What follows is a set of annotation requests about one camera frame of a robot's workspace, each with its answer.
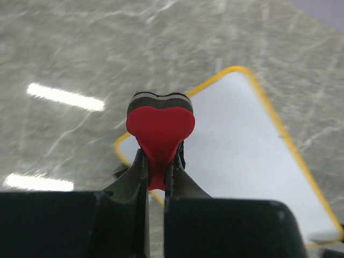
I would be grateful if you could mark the red heart whiteboard eraser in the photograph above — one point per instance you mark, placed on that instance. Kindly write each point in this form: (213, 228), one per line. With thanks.
(160, 124)

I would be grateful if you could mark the yellow framed whiteboard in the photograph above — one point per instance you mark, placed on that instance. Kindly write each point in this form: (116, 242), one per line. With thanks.
(239, 148)

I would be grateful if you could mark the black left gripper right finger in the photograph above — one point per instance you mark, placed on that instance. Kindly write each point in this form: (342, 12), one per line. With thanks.
(179, 184)

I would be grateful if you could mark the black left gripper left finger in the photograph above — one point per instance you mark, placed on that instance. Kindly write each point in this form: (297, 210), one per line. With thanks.
(130, 194)

